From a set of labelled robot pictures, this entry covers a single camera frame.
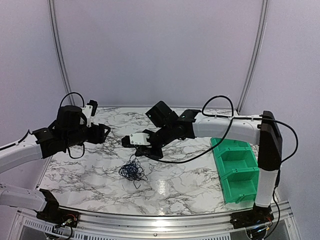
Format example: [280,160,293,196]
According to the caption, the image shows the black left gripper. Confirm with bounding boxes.
[63,122,111,149]

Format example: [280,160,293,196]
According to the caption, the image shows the blue black wire bundle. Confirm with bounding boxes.
[118,154,148,192]

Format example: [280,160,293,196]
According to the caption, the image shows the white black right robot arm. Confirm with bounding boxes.
[129,101,283,224]

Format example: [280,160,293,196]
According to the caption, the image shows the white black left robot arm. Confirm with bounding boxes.
[0,104,111,223]

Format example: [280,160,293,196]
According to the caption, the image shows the green three-compartment plastic bin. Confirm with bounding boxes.
[210,138,259,204]

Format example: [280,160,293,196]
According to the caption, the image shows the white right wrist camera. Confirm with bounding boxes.
[121,132,151,148]

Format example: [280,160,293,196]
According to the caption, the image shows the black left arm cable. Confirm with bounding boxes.
[59,92,86,160]

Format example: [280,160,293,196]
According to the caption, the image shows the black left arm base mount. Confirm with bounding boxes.
[36,205,80,228]

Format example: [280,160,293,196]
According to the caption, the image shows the aluminium front rail frame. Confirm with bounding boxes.
[8,201,301,240]

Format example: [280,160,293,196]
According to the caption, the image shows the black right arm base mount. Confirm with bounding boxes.
[230,204,274,229]

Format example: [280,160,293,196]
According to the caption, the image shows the aluminium back-left corner post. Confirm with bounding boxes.
[47,0,72,94]

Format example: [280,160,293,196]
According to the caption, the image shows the aluminium back-right corner post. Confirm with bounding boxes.
[236,0,270,113]

